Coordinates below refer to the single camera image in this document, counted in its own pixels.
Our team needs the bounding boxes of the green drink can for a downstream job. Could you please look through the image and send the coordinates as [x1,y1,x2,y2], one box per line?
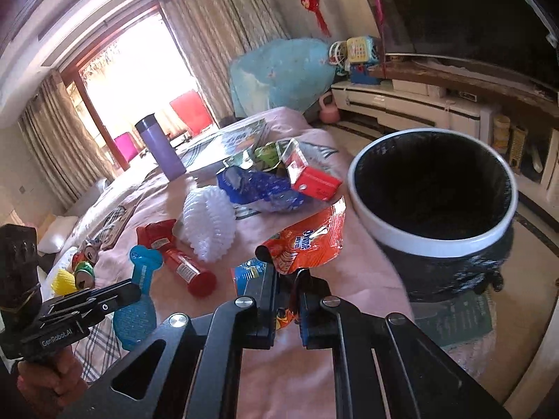
[74,261,95,291]

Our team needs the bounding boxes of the pink kettlebell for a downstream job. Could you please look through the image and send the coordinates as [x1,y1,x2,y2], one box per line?
[318,91,340,124]

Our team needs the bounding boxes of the red milk carton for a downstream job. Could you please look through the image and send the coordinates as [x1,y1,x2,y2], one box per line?
[281,138,342,201]

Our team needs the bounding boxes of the left hand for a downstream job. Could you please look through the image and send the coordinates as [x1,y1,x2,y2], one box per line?
[17,346,88,418]

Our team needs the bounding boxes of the red cylindrical tube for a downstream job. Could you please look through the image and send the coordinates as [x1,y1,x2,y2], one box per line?
[137,220,217,298]

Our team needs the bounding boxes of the large black television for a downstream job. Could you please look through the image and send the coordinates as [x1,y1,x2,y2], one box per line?
[368,0,558,89]

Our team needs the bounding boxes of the black white trash bin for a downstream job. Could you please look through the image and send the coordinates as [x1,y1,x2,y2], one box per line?
[347,129,518,303]

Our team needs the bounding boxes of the beige curtain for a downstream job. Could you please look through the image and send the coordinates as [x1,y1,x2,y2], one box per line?
[158,0,289,126]

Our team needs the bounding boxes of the yellow foam net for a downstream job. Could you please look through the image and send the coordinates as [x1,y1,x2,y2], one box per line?
[51,269,78,296]

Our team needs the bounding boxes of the purple thermos bottle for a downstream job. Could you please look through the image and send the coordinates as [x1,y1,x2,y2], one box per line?
[135,113,186,182]

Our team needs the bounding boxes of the white TV cabinet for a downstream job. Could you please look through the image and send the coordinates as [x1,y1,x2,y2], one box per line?
[332,80,558,230]

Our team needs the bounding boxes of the blue cloth covered bundle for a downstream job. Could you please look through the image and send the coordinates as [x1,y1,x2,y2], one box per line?
[229,38,335,118]

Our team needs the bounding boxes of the blue plastic fly swatter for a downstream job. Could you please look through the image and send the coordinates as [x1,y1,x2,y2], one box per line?
[113,245,163,351]

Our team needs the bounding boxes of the pink table cloth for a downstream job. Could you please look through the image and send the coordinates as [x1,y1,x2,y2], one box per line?
[69,106,500,419]

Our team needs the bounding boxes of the toy telephone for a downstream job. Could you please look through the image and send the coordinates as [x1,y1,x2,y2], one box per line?
[347,36,381,85]

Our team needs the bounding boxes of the red chair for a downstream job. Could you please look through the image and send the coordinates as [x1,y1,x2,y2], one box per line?
[169,90,213,136]

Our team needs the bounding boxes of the children's picture book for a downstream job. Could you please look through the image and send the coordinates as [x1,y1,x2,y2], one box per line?
[182,118,268,181]

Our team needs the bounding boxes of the blue plastic bag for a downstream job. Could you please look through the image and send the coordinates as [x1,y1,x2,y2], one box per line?
[216,166,311,213]

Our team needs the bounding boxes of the orange snack bag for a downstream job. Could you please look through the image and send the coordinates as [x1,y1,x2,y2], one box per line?
[255,198,347,330]

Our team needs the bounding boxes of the green snack wrapper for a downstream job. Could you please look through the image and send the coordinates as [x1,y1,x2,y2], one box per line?
[224,139,294,173]

